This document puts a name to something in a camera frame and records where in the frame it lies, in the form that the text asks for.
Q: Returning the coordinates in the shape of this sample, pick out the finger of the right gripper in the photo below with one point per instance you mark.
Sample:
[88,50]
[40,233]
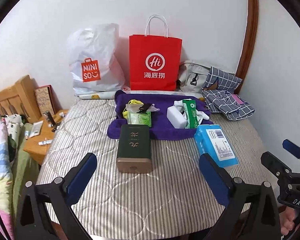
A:
[291,148]
[273,164]

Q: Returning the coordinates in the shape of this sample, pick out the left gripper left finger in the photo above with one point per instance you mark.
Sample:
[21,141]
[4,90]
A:
[33,220]

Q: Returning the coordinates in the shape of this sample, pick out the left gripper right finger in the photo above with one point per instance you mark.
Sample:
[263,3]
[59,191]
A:
[250,211]

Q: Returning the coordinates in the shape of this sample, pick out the green wet wipes pack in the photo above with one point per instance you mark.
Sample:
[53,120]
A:
[190,112]

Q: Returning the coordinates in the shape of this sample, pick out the white cloth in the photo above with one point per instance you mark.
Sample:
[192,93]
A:
[200,114]

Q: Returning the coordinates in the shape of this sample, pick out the right hand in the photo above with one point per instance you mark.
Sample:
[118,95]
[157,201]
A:
[287,218]

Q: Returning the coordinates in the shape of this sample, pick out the colourful bedding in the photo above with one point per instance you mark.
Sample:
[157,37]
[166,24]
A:
[13,130]

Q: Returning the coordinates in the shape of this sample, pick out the blue tissue pack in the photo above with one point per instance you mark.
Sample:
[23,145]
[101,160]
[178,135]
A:
[211,139]

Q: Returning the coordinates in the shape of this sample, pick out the striped quilted mattress cover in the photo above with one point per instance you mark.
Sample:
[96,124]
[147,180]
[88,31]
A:
[173,200]

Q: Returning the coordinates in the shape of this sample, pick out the grey plaid folded cloth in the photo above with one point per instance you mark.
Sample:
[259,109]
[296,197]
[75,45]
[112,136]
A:
[231,105]

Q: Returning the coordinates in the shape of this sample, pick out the wooden nightstand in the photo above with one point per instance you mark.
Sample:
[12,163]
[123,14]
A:
[38,152]

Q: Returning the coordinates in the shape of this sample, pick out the white cream tube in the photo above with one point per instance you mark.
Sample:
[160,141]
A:
[35,130]

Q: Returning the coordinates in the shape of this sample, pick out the dark green tea box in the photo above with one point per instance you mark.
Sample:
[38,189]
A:
[134,150]

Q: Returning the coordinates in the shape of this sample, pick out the patterned brown book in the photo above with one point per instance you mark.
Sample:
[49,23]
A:
[44,98]

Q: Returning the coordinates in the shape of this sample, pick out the wooden headboard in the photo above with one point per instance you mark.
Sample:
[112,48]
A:
[20,99]

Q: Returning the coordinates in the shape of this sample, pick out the purple towel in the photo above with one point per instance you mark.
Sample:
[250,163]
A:
[161,128]

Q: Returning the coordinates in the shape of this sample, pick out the beige canvas bag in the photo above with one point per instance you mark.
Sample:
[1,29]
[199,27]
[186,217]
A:
[192,76]

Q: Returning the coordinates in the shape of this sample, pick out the rolled cartoon print mat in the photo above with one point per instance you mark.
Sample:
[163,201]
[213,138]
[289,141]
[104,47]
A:
[111,94]

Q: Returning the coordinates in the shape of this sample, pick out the light green wipes pack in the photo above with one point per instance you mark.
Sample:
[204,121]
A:
[139,118]

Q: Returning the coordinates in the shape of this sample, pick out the yellow pouch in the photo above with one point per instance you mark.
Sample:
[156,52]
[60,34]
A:
[131,102]

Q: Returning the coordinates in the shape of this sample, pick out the red paper shopping bag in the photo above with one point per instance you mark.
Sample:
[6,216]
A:
[154,60]

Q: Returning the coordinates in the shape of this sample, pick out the white Miniso plastic bag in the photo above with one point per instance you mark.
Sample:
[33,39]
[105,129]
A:
[92,61]

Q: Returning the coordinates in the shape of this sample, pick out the brown wooden door frame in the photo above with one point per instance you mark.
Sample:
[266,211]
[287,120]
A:
[248,42]

